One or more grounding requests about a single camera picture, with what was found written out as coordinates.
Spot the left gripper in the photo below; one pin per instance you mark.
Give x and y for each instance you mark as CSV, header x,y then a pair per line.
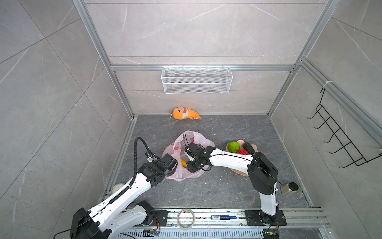
x,y
170,172

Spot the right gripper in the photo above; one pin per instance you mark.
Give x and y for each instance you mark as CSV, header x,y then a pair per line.
x,y
191,169

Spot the pink plastic bag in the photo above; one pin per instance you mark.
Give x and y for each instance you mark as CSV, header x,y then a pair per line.
x,y
177,150

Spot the green fruit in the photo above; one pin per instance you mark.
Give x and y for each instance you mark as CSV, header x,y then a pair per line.
x,y
233,147

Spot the red fruit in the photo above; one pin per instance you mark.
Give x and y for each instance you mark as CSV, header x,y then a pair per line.
x,y
242,152

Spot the dark avocado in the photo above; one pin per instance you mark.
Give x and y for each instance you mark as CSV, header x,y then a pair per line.
x,y
249,148

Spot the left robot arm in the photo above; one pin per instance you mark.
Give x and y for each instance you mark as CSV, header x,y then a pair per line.
x,y
110,217

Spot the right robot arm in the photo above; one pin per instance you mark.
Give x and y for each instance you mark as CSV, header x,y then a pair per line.
x,y
262,173

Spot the banana in bag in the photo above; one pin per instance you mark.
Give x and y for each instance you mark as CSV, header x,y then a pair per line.
x,y
184,164

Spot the pink shell-shaped plate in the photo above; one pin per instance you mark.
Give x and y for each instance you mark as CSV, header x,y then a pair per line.
x,y
241,147

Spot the orange fish plush toy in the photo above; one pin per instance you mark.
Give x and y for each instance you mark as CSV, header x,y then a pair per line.
x,y
182,113

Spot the roll of clear tape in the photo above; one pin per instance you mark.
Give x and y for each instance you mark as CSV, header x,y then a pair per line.
x,y
186,219

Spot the blue marker pen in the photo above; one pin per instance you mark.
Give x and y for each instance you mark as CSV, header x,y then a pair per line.
x,y
223,217

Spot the small metal can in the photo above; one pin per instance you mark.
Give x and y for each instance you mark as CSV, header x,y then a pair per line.
x,y
289,188

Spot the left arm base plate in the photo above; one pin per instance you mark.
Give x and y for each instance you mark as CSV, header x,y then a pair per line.
x,y
156,218

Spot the white wire mesh basket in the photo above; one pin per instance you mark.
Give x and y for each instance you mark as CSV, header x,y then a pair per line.
x,y
196,80

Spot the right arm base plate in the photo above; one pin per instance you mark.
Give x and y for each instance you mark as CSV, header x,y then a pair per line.
x,y
259,218

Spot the black wire hook rack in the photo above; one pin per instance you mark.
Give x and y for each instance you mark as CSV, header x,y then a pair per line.
x,y
338,133

